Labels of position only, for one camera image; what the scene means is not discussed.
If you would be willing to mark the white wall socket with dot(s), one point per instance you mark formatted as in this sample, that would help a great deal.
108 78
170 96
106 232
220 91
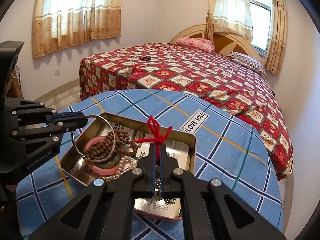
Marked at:
57 72

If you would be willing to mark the red patterned bedspread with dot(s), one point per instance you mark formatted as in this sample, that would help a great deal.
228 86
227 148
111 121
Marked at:
213 77

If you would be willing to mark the black ring object on bed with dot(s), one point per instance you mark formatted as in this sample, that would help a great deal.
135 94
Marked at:
145 58

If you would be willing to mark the beige curtain right side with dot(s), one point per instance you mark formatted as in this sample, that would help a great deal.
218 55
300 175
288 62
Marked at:
277 37

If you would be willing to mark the window with white frame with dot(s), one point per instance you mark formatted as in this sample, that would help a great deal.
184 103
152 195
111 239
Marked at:
261 11

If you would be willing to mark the red cord charm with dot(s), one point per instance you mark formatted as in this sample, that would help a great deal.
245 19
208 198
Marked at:
157 138

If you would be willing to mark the beige curtain left window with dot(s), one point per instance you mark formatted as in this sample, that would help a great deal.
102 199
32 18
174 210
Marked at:
63 24

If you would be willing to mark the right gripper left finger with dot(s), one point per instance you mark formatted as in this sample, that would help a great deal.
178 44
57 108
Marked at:
103 210

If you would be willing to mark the blue plaid tablecloth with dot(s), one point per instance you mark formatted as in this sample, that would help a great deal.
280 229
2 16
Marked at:
226 148

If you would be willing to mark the printed paper sheet in tin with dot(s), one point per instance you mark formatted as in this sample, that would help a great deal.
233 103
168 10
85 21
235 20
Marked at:
155 149

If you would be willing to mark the green jade bangle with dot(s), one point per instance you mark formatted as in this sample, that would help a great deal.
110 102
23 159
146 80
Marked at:
112 162

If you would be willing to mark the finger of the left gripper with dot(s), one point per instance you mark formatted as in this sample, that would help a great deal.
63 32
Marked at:
63 128
77 118

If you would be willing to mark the beige curtain window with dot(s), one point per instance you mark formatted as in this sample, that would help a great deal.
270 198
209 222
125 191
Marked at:
229 16
63 24

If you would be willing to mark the beige curtain centre window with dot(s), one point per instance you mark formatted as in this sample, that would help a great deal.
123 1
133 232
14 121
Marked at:
229 16

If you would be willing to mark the cream wooden headboard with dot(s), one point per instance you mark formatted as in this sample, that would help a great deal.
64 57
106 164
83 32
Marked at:
224 43

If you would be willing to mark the pink bangle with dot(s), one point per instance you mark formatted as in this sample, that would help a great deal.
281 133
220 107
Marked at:
126 163

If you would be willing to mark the purple plaid pillow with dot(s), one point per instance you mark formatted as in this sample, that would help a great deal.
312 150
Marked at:
248 62

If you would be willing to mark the pink metal tin box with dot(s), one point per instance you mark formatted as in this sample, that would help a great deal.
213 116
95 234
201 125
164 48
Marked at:
76 164

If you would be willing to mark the thin silver bangle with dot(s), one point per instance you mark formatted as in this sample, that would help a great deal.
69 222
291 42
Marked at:
112 131

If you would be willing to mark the pink floral pillow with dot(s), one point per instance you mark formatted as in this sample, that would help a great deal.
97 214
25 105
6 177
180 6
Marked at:
198 43

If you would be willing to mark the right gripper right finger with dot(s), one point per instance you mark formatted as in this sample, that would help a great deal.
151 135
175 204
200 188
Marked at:
210 209

